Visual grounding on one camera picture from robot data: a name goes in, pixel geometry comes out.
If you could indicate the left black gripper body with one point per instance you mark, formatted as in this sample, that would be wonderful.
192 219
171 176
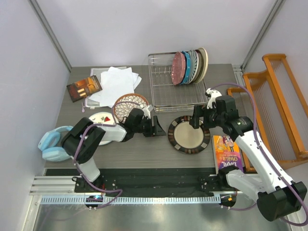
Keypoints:
145 127

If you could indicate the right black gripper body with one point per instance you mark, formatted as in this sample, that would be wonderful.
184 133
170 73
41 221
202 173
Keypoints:
212 118

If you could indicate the black rimmed beige plate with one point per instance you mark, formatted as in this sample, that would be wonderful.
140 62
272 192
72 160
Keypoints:
185 139

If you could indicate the pink polka dot plate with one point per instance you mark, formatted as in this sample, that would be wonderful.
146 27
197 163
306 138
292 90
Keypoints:
178 68

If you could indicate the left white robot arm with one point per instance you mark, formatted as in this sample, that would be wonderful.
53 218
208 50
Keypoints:
83 139

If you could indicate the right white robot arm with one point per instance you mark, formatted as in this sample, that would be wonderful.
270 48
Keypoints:
276 194

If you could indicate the orange wooden rack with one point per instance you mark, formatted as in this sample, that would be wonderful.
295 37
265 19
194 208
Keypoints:
282 112

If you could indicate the brown floral pattern plate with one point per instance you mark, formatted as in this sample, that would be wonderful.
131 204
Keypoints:
126 103

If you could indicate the white watermelon pattern plate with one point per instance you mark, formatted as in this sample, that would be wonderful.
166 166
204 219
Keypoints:
103 118

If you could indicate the teal polka dot plate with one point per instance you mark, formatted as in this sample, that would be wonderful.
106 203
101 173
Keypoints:
188 67

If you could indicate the cream plate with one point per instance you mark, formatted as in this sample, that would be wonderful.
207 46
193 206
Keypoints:
204 64

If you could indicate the orange Roald Dahl book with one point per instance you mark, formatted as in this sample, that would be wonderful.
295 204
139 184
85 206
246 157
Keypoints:
226 153

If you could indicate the white cloth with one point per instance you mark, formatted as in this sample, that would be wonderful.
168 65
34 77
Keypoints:
115 83

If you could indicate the grey striped plate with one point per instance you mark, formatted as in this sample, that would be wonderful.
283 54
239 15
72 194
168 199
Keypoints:
194 64

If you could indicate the mesh zipper pouch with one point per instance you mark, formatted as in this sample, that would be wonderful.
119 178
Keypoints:
95 71

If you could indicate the dark brown book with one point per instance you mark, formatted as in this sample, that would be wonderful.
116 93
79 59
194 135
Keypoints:
84 88

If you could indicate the light blue headphones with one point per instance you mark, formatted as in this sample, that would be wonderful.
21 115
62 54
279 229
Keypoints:
49 145

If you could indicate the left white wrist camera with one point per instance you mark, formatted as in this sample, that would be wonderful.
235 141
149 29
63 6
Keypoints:
147 111

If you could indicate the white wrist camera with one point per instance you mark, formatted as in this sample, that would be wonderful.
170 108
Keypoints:
147 111
212 94

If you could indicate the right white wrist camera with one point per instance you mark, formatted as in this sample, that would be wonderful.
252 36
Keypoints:
212 94

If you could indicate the metal wire dish rack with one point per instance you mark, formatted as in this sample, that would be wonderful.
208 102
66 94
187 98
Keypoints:
167 97

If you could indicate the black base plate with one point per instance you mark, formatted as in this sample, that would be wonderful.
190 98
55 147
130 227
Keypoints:
149 182

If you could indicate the slotted cable duct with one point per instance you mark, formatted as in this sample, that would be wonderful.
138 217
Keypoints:
96 200

